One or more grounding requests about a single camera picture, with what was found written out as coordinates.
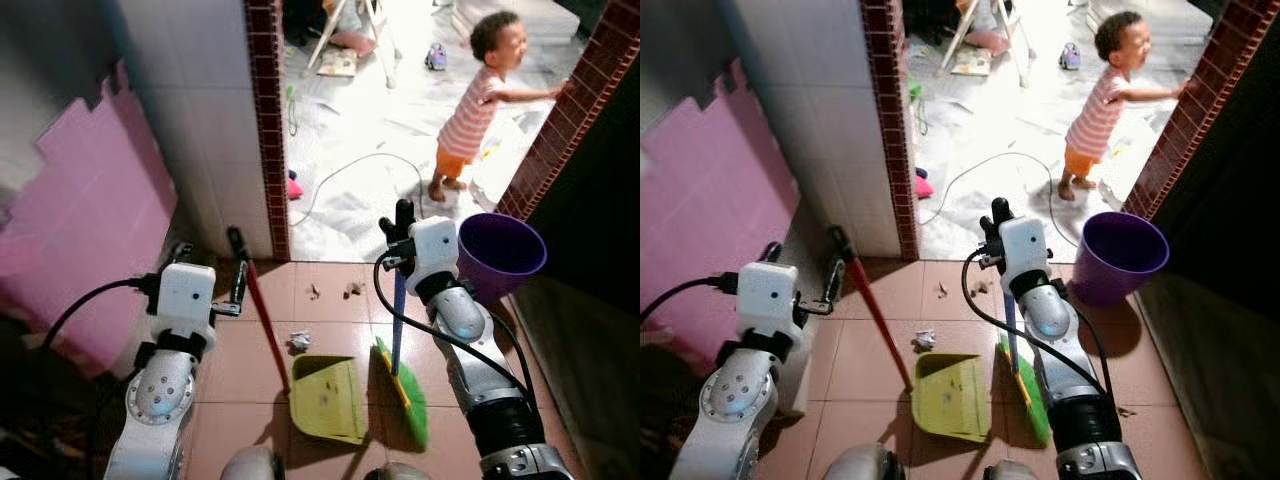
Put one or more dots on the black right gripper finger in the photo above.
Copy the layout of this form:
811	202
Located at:
986	230
388	232
1001	215
404	216

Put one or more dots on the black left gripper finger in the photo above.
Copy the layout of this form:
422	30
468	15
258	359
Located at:
238	282
831	280
771	251
182	251

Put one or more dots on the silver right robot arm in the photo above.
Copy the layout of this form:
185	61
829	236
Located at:
1065	370
480	370

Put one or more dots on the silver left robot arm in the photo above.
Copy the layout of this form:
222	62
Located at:
160	395
735	395

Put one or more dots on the pink floor item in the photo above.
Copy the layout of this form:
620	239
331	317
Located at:
295	187
924	185

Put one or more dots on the green floor item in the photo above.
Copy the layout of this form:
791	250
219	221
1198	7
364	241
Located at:
915	105
292	110

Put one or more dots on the small brown debris piece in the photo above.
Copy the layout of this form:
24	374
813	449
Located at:
312	292
354	290
942	291
981	289

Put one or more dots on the crumpled white paper scrap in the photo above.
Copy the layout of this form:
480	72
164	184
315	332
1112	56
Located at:
924	340
300	341

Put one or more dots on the purple plastic bucket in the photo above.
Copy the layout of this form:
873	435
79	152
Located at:
500	255
1118	258

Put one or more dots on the child in striped shirt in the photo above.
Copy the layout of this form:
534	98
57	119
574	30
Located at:
1100	115
475	110

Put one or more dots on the flat picture book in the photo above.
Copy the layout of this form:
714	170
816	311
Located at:
971	63
338	64

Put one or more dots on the grey robot knee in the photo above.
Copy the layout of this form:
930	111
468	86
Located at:
865	464
252	465

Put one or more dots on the small grey toy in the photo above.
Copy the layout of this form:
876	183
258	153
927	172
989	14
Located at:
436	57
1069	56

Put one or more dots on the white folding stool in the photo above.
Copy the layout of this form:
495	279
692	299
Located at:
1005	20
370	20

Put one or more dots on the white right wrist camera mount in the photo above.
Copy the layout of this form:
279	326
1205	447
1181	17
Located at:
435	250
1025	248

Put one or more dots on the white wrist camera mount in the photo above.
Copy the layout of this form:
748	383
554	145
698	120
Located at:
187	298
1025	248
767	298
435	250

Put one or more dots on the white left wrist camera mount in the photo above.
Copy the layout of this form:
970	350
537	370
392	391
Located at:
187	298
767	298

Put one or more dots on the pink wall panel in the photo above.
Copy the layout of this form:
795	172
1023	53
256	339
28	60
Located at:
715	210
90	220

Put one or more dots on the red brick door post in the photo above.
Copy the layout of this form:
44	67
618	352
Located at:
1195	120
890	130
570	120
266	130

